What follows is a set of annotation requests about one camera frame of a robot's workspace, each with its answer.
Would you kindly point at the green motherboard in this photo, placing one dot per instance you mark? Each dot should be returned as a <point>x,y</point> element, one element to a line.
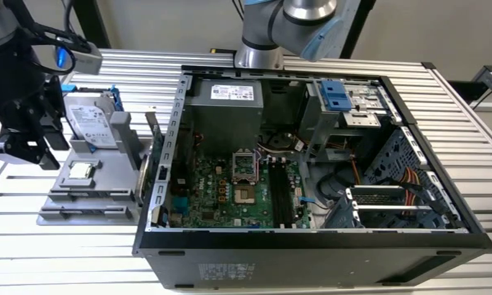
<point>250,215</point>

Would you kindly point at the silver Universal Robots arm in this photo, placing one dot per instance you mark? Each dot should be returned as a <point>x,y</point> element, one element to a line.
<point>262,27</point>

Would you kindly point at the silver CPU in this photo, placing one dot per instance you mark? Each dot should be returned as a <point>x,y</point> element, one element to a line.
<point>82,171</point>

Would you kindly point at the black open PC case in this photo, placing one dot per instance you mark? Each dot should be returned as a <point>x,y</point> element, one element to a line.
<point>311,267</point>

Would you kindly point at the small yellow black plug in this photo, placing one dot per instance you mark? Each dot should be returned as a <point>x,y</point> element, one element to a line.
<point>219,50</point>

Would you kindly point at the hard disk in blue carrier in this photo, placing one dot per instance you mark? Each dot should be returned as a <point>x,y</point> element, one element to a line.
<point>92,120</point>

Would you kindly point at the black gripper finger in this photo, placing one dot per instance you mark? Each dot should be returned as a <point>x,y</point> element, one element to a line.
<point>59,139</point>
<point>24,147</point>

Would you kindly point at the CPU socket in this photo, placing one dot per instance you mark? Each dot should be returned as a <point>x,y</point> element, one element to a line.
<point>244,195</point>

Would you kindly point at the blue expansion slot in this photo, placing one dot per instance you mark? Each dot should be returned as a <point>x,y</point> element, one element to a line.
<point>180,206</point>

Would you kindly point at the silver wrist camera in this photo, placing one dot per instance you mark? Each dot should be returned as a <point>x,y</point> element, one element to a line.
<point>88,61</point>

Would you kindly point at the grey power supply unit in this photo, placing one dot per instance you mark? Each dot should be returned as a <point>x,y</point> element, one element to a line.
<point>226,123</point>

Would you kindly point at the grey parts rack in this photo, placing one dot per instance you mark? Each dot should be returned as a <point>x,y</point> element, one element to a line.
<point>107,172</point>

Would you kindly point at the green graphics card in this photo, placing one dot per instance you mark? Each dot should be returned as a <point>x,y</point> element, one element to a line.
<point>156,135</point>

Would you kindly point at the silver drive bay cage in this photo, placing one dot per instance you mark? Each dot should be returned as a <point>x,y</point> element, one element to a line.
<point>361,120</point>

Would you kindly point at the blue plastic drive bracket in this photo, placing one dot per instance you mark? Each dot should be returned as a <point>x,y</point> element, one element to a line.
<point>334,95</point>

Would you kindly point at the black round cooler fan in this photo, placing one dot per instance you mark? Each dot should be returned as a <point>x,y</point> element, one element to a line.
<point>279,141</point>

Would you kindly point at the silver disk bay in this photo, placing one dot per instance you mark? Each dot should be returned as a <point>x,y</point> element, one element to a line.
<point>378,195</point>

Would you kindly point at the black frame post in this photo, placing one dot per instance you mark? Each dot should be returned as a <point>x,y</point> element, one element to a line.
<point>359,30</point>
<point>96,24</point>

